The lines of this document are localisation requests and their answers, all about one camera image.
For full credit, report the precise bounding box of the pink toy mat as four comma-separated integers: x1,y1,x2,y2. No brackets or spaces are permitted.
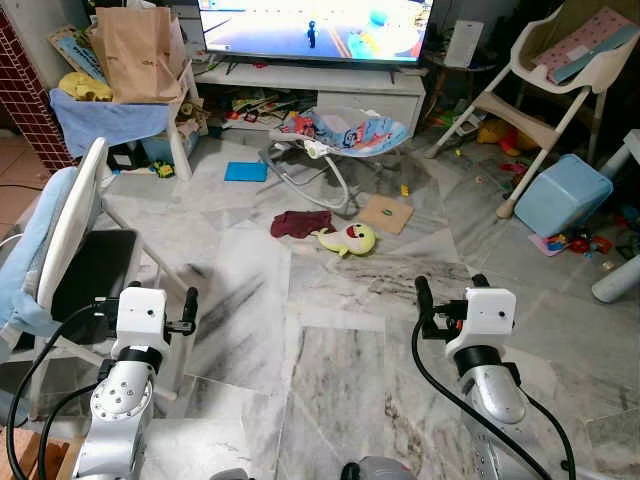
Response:
530,232,613,259

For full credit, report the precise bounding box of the yellow shark plush toy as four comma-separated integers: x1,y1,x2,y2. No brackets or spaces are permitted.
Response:
317,223,378,258

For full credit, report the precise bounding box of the brown cardboard square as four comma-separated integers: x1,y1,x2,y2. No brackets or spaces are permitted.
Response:
358,194,414,236

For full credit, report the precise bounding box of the white chair black seat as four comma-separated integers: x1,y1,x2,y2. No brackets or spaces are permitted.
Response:
35,137,198,421

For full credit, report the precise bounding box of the blue plastic bin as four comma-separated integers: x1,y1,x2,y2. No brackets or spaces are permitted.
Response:
513,153,614,239

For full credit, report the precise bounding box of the pale round furniture leg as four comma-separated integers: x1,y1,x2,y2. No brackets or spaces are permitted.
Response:
592,130,640,304

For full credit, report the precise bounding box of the maroon crumpled cloth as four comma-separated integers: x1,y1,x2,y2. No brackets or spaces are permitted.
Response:
270,210,336,240

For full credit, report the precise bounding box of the blue flat pad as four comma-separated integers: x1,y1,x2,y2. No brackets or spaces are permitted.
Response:
223,161,269,183

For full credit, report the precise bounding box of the orange plush toy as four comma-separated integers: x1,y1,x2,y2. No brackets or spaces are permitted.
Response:
478,118,531,156

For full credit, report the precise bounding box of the grey right robot leg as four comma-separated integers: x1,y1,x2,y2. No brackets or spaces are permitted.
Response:
343,457,416,480

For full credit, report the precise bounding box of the small black box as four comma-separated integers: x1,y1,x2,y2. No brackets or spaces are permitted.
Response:
108,145,151,171

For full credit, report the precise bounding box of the beige baby high chair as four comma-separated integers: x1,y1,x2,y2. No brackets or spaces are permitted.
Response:
425,0,640,219

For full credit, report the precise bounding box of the white side table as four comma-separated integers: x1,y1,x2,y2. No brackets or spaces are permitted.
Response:
165,60,206,181

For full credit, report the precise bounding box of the colourful baby bouncer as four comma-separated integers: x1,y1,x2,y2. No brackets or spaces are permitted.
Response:
265,107,411,213

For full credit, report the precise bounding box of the light blue towel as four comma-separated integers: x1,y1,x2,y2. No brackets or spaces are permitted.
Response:
50,88,181,156

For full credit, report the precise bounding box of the brown wooden object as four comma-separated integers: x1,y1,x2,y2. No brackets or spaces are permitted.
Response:
0,425,76,480

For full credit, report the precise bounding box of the white TV stand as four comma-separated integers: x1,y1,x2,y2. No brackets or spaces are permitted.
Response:
195,62,429,136

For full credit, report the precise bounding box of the white router box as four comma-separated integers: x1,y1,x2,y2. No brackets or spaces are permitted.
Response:
445,20,484,69

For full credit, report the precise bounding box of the yellow soft toy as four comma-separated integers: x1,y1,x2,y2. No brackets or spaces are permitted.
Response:
58,72,113,103

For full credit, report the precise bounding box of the brown paper bag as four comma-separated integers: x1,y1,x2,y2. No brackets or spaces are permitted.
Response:
90,5,186,104

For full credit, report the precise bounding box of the pink patterned cushion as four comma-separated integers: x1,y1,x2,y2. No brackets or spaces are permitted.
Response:
530,8,636,86

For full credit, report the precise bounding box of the colourful picture board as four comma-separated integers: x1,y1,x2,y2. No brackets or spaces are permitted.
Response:
45,25,106,86

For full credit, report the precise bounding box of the flat screen television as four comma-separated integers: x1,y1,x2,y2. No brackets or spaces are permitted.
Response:
195,0,436,66

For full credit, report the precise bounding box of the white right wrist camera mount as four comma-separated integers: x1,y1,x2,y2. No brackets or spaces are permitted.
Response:
445,288,518,351

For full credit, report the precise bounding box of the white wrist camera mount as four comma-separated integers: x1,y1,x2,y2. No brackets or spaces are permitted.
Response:
113,285,169,353
445,288,518,351

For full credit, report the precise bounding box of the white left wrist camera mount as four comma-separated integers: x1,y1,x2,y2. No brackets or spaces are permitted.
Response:
113,285,169,353

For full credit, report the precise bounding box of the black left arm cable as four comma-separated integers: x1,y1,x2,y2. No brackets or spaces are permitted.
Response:
5,297,121,480

